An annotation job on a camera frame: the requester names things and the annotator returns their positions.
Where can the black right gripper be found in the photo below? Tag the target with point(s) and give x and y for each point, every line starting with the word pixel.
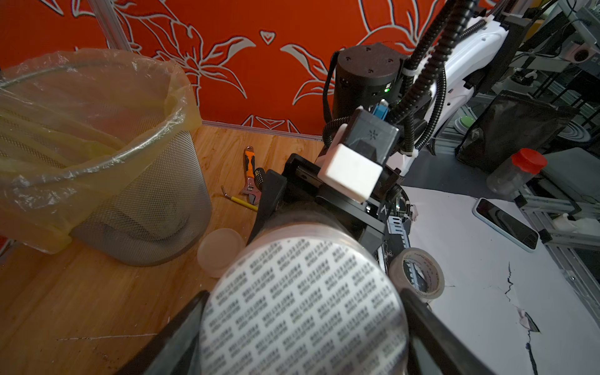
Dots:
pixel 384 220

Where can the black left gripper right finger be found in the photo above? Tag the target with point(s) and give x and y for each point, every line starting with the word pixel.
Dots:
pixel 433 348

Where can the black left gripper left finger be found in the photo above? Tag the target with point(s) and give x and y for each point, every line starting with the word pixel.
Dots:
pixel 176 349

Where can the glass jar patterned lid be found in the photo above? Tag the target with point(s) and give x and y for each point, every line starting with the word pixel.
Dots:
pixel 304 297

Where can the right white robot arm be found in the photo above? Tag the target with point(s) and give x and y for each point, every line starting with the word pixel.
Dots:
pixel 381 108

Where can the orange black utility pliers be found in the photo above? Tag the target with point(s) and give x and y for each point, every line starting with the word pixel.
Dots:
pixel 250 189

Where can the yellow pencil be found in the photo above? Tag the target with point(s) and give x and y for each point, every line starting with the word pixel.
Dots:
pixel 239 201

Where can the clear tape roll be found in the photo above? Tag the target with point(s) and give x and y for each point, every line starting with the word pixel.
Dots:
pixel 418 271

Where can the glass jar beige lid front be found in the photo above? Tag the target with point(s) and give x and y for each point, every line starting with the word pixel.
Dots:
pixel 218 250

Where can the translucent ribbed trash bin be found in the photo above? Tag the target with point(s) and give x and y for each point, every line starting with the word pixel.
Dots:
pixel 158 216

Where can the white smartphone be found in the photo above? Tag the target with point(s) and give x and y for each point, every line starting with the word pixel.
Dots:
pixel 517 232

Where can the red capped plastic bottle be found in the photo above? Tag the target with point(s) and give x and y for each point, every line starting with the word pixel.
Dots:
pixel 516 171

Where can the black bag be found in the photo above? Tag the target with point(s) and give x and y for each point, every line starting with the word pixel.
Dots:
pixel 511 122

